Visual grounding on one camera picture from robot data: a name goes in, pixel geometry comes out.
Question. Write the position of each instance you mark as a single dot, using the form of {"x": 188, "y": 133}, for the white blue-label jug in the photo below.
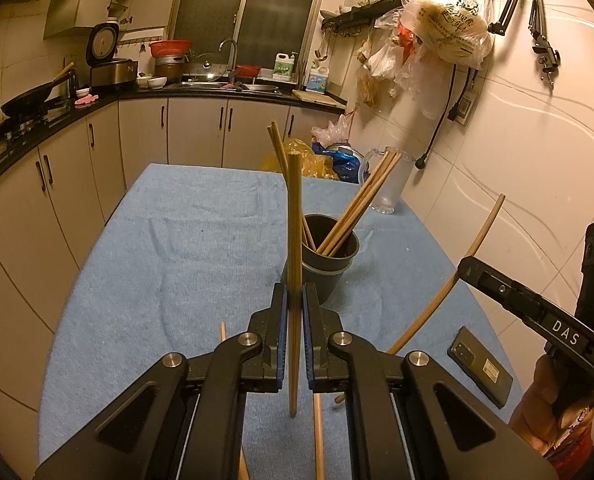
{"x": 317, "y": 80}

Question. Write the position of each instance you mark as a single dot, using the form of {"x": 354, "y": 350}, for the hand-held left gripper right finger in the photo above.
{"x": 307, "y": 340}

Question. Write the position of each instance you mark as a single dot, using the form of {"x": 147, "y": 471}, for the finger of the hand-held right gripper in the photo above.
{"x": 497, "y": 290}

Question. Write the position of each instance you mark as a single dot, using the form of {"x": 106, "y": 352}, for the beige kitchen cabinets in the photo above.
{"x": 192, "y": 130}

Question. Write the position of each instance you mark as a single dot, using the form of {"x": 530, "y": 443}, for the black wall rack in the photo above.
{"x": 362, "y": 12}

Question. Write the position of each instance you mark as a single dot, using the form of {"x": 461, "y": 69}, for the wooden cutting board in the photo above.
{"x": 319, "y": 98}

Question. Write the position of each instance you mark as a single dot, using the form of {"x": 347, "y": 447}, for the white bowl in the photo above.
{"x": 143, "y": 82}
{"x": 158, "y": 82}

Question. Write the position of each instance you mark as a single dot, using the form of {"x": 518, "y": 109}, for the black kitchen countertop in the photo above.
{"x": 127, "y": 95}

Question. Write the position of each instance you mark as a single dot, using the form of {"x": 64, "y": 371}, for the black wok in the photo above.
{"x": 29, "y": 100}

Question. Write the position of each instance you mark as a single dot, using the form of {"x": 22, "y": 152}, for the red patterned cloth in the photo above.
{"x": 574, "y": 435}

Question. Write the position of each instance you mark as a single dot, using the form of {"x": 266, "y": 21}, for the white crumpled plastic bag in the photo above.
{"x": 332, "y": 130}

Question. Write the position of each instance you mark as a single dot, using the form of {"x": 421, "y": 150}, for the blue towel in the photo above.
{"x": 152, "y": 260}

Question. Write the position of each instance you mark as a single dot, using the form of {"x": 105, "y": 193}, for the blue plastic bag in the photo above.
{"x": 344, "y": 162}

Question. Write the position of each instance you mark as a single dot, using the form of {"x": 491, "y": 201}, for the gas stove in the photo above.
{"x": 32, "y": 120}

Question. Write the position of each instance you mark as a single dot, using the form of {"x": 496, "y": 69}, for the rice cooker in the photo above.
{"x": 109, "y": 67}

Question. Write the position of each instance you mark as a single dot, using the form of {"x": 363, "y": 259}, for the white green-label detergent bottle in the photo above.
{"x": 283, "y": 67}

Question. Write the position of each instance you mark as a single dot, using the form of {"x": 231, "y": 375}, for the chrome faucet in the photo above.
{"x": 233, "y": 55}

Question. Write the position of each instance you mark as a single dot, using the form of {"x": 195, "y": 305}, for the wall power outlet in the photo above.
{"x": 463, "y": 105}

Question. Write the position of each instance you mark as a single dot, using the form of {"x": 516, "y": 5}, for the dark kitchen window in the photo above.
{"x": 247, "y": 15}

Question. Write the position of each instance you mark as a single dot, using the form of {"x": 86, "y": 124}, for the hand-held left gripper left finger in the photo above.
{"x": 281, "y": 340}

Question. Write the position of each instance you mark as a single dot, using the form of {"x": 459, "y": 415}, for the yellow plastic bag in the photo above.
{"x": 309, "y": 162}

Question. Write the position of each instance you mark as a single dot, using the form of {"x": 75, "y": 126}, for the black chopstick holder cup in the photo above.
{"x": 329, "y": 270}

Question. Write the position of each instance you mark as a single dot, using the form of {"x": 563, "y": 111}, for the pink cloth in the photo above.
{"x": 86, "y": 99}

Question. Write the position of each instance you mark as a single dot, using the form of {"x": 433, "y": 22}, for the row of wooden chopsticks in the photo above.
{"x": 319, "y": 435}

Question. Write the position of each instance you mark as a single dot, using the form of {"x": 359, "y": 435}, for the steel sink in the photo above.
{"x": 212, "y": 85}

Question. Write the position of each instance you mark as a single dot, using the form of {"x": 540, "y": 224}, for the clear hanging plastic bags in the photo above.
{"x": 392, "y": 60}

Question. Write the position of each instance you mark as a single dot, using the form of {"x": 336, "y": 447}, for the black smartphone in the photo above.
{"x": 479, "y": 367}

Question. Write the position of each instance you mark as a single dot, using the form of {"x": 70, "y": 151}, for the red plastic basin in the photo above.
{"x": 170, "y": 48}

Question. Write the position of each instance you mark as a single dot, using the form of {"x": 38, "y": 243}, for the clear plastic pitcher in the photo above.
{"x": 384, "y": 185}

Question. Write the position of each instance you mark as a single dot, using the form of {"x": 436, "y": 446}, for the large printed plastic bag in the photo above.
{"x": 452, "y": 25}

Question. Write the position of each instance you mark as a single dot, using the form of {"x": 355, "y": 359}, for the red bowl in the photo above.
{"x": 248, "y": 71}

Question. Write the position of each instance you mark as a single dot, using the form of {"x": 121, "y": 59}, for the long wooden chopstick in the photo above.
{"x": 294, "y": 210}
{"x": 276, "y": 147}
{"x": 422, "y": 315}
{"x": 370, "y": 200}
{"x": 362, "y": 200}
{"x": 282, "y": 146}

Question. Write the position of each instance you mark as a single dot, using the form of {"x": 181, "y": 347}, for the person's right hand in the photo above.
{"x": 534, "y": 400}

